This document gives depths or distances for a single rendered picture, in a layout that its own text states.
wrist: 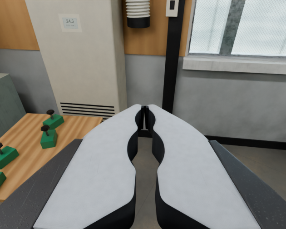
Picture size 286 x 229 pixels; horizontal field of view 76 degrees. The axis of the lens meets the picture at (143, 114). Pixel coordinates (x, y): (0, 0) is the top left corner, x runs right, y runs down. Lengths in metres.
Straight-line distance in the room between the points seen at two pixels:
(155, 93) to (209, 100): 0.47
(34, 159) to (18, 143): 0.20
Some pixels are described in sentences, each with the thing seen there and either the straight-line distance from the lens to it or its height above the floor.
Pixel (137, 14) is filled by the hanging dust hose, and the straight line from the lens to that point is 1.29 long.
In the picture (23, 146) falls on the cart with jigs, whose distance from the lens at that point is 1.29.
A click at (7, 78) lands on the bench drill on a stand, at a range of 1.90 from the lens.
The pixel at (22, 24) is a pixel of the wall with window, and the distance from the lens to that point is 1.86.
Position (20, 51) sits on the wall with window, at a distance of 1.97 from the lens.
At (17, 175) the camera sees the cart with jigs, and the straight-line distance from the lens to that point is 1.14.
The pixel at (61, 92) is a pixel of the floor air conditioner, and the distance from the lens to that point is 1.54.
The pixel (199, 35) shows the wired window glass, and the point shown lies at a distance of 1.57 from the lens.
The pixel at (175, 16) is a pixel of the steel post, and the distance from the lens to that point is 1.36.
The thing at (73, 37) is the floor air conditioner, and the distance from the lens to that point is 1.33.
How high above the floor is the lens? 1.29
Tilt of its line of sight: 35 degrees down
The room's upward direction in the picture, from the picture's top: straight up
